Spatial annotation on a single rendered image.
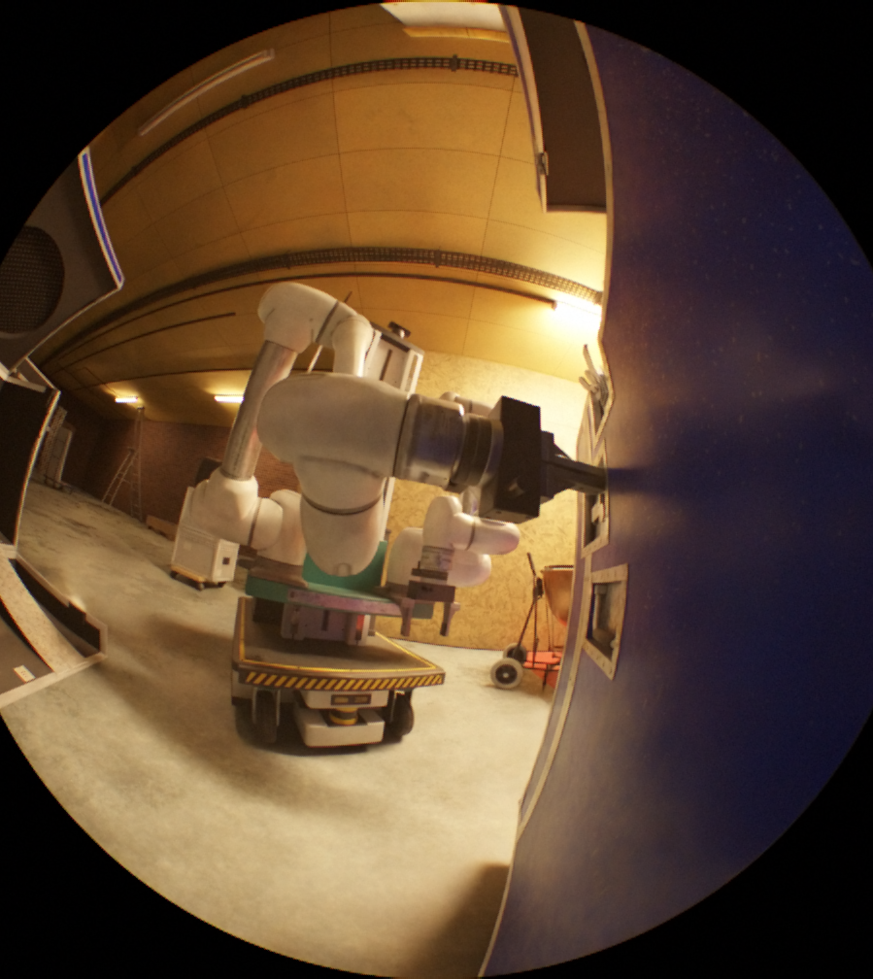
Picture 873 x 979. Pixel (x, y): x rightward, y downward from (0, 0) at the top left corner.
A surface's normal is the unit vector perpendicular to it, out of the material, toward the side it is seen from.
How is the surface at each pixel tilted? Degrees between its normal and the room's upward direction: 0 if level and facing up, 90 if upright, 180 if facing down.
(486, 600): 90
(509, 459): 90
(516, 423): 90
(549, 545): 90
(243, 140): 180
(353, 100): 180
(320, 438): 134
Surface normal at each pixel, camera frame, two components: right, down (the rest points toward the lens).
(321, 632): 0.60, -0.14
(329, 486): 0.00, 0.68
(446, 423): 0.17, -0.26
